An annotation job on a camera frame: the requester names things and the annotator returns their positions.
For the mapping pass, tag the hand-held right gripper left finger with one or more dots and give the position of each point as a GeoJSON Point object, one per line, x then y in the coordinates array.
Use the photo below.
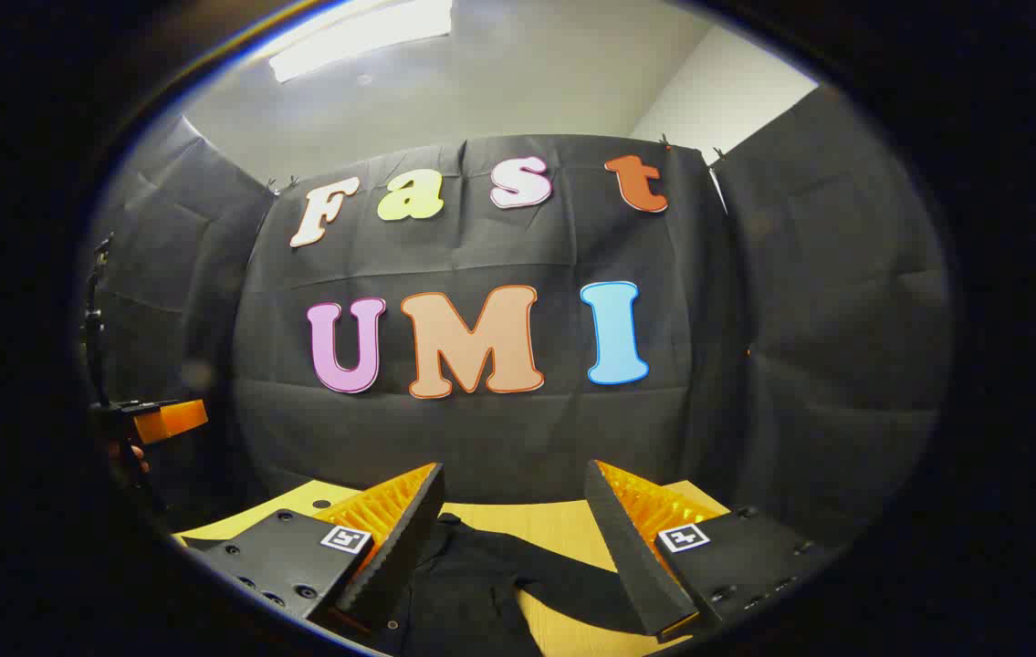
{"type": "Point", "coordinates": [399, 547]}

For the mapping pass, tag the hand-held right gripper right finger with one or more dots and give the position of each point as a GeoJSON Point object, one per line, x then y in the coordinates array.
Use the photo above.
{"type": "Point", "coordinates": [627, 557]}

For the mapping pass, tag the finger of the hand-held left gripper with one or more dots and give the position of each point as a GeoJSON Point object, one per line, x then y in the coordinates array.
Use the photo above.
{"type": "Point", "coordinates": [175, 420]}

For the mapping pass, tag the black button shirt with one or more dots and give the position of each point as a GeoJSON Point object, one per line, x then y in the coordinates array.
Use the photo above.
{"type": "Point", "coordinates": [463, 584]}

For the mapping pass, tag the black backdrop cloth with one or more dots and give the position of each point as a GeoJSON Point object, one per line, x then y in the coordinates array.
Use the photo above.
{"type": "Point", "coordinates": [481, 429]}

